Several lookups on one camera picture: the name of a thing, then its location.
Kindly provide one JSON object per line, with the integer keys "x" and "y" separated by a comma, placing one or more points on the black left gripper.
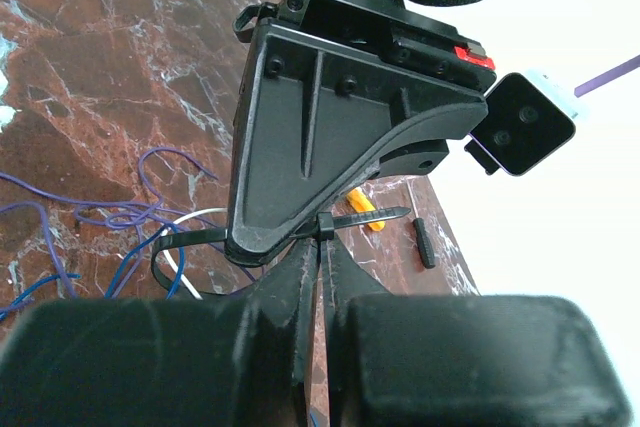
{"x": 399, "y": 37}

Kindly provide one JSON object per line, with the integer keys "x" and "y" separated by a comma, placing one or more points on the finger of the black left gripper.
{"x": 314, "y": 119}

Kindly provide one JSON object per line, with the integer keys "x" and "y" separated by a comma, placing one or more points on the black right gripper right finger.
{"x": 446, "y": 360}

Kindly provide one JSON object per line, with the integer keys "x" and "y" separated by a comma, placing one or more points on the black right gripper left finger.
{"x": 236, "y": 360}

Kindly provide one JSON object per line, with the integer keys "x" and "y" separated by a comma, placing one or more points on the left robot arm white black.
{"x": 335, "y": 93}

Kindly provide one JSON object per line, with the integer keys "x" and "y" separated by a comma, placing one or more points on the small black screwdriver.
{"x": 423, "y": 242}

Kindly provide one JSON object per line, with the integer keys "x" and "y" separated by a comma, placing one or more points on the orange handled screwdriver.
{"x": 360, "y": 203}

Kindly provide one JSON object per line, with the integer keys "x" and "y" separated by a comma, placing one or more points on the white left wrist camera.
{"x": 529, "y": 118}

